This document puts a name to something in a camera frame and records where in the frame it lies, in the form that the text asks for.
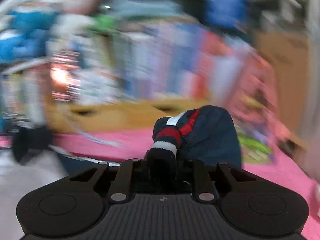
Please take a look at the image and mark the blue plush toy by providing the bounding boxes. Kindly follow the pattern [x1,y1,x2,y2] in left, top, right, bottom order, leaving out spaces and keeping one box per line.
[1,7,60,64]

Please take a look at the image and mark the pink bunny towel mat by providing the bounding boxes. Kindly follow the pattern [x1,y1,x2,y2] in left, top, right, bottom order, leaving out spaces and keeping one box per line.
[1,128,319,239]

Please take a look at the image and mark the wooden drawer shelf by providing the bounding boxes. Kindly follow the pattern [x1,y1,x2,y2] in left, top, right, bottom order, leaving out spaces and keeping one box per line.
[44,24,310,133]

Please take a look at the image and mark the navy white jacket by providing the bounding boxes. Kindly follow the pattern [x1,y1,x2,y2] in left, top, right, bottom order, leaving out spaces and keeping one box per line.
[146,105,242,168]

